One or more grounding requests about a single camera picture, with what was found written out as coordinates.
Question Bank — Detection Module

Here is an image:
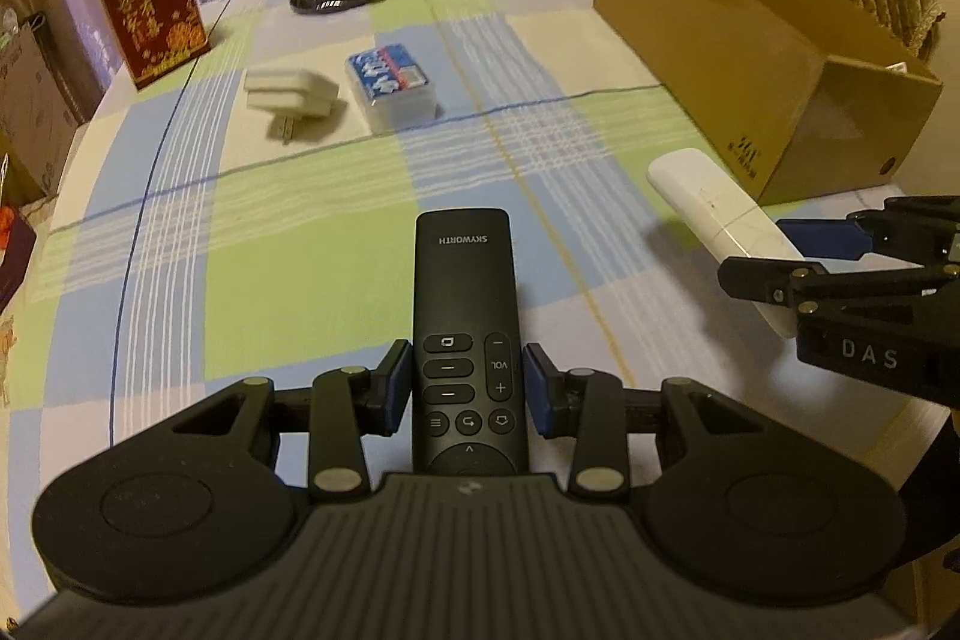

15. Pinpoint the brown cardboard box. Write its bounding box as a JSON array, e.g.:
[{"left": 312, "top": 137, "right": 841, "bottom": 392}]
[{"left": 594, "top": 0, "right": 942, "bottom": 205}]

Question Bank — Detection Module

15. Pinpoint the black Skyworth remote control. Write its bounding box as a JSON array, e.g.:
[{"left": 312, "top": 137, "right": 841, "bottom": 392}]
[{"left": 412, "top": 208, "right": 529, "bottom": 476}]

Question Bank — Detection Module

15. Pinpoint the white remote control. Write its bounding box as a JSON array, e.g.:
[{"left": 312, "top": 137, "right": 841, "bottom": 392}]
[{"left": 646, "top": 148, "right": 809, "bottom": 339}]

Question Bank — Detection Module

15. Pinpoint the blue tissue pack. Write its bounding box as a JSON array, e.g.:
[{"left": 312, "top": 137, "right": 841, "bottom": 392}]
[{"left": 345, "top": 44, "right": 438, "bottom": 135}]

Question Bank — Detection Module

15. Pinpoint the white power adapter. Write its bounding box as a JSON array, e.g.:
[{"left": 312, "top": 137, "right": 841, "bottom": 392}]
[{"left": 244, "top": 68, "right": 340, "bottom": 143}]

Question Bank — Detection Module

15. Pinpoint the checkered tablecloth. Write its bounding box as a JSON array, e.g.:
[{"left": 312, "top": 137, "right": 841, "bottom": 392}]
[{"left": 2, "top": 0, "right": 949, "bottom": 619}]

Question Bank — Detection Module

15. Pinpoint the red gift box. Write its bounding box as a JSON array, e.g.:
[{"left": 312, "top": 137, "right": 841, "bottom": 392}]
[{"left": 101, "top": 0, "right": 210, "bottom": 89}]

